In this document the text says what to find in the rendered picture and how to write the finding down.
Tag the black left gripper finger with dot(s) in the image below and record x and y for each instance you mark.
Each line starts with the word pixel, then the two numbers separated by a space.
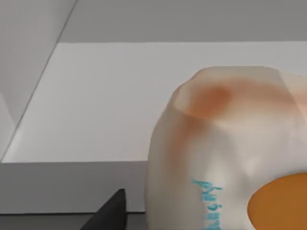
pixel 112 210

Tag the white and orange bottle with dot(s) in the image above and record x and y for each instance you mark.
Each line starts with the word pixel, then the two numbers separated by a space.
pixel 223 148

